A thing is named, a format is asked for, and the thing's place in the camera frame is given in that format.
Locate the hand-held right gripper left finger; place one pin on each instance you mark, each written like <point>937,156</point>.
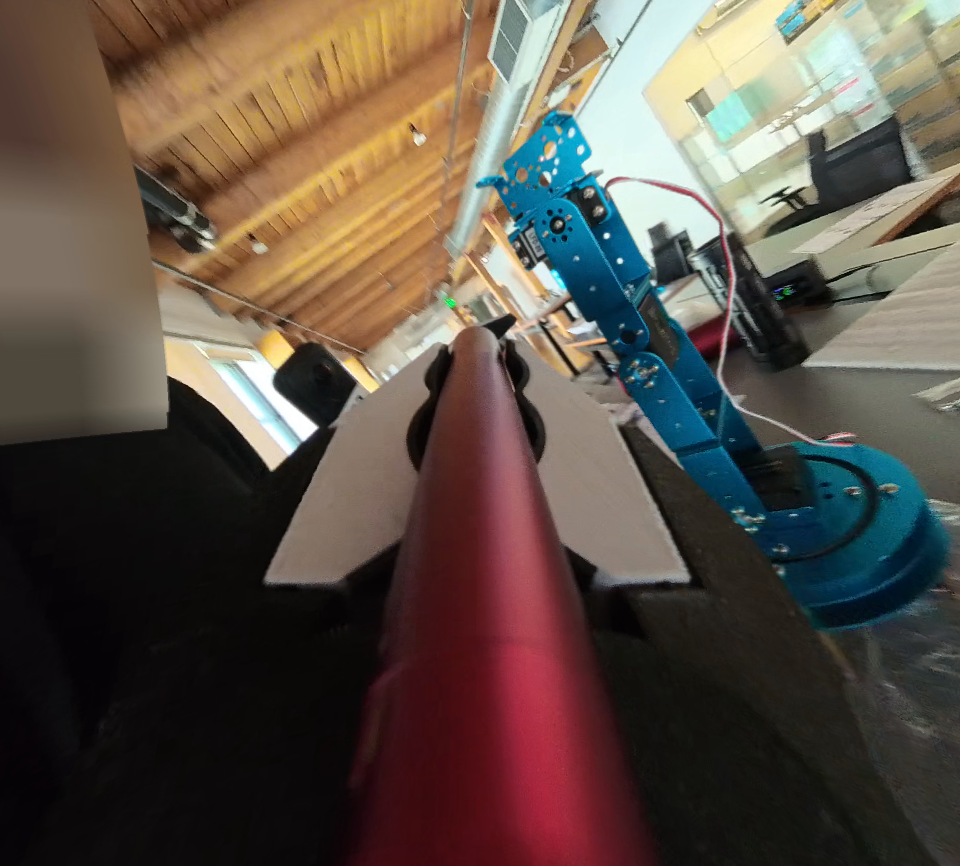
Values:
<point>352,491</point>

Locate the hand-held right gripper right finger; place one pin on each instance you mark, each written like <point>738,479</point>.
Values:
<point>600,498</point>

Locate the red electric screwdriver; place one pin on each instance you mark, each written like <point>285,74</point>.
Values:
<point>487,656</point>

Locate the blue toy robot arm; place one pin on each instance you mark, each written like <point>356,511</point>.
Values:
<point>600,266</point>

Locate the large window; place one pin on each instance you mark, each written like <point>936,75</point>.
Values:
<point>255,401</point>

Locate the ceiling spot lamp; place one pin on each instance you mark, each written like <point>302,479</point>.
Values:
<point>259,244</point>
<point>418,134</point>

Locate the red metal tube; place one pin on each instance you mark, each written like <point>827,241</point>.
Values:
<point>709,339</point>

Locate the black ribbed case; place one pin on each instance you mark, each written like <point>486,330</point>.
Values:
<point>765,311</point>

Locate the person's black clothing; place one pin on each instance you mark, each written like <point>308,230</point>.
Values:
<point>75,581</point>

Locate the black electronic device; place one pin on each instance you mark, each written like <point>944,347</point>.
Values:
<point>799,284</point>

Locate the white foam sheet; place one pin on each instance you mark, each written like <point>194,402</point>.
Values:
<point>892,318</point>

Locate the clear plastic bag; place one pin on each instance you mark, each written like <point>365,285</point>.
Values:
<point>907,693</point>

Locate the black office chair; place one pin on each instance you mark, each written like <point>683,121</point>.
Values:
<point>862,164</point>

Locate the silver ceiling air duct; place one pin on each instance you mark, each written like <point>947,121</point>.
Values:
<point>525,55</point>

